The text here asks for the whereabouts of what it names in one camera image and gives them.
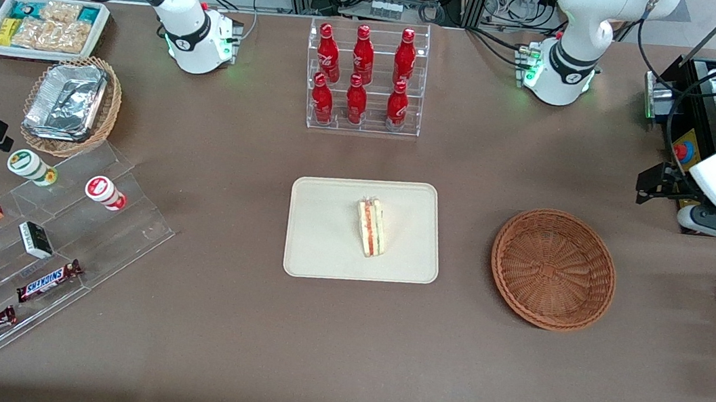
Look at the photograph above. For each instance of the triangular sandwich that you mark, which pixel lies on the triangular sandwich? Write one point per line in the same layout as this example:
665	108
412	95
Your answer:
371	230

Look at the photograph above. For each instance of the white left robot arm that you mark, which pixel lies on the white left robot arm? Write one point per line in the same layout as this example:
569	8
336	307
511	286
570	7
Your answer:
578	23

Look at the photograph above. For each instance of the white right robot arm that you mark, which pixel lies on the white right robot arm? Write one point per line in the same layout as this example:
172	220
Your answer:
177	8

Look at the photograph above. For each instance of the light tan wicker basket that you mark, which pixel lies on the light tan wicker basket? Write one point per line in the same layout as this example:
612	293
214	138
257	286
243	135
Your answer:
108	109

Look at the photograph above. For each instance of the brown round wicker basket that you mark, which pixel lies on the brown round wicker basket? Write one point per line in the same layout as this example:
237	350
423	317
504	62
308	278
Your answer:
551	269

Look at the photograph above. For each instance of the beige plastic serving tray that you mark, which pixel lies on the beige plastic serving tray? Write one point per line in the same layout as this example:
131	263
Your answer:
326	238

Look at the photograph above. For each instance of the red emergency stop button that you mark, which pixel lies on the red emergency stop button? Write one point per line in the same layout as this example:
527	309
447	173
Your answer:
682	150

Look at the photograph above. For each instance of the green lid yogurt cup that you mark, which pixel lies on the green lid yogurt cup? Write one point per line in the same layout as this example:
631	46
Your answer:
28	164

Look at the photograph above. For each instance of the silver foil pouch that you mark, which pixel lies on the silver foil pouch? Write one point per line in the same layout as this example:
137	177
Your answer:
66	100

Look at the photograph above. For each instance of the white rectangular snack bin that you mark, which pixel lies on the white rectangular snack bin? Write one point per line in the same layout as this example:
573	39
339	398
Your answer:
48	56

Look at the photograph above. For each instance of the yellow snack packet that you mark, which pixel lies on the yellow snack packet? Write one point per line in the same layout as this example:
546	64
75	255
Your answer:
6	31

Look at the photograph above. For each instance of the clear cracker bag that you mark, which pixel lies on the clear cracker bag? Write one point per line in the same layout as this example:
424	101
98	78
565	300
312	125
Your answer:
33	33
71	36
60	11

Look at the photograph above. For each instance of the small black carton box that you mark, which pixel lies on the small black carton box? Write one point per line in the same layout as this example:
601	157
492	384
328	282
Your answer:
35	240

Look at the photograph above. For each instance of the teal snack packet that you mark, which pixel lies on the teal snack packet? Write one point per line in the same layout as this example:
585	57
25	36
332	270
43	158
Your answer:
26	10
89	14

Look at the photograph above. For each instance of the red lid yogurt cup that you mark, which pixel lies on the red lid yogurt cup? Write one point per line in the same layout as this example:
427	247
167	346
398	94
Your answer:
101	190

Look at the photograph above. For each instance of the clear acrylic stepped stand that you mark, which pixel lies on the clear acrylic stepped stand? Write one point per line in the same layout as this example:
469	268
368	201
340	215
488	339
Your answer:
123	220

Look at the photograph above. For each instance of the red cola bottle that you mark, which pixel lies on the red cola bottle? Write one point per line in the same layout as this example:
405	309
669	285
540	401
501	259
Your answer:
328	54
322	101
356	102
397	107
362	58
404	60

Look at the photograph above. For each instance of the clear acrylic bottle rack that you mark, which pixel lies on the clear acrylic bottle rack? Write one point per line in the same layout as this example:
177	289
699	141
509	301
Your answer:
374	128

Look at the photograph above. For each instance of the grey power strip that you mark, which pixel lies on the grey power strip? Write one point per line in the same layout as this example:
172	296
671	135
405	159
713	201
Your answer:
387	10

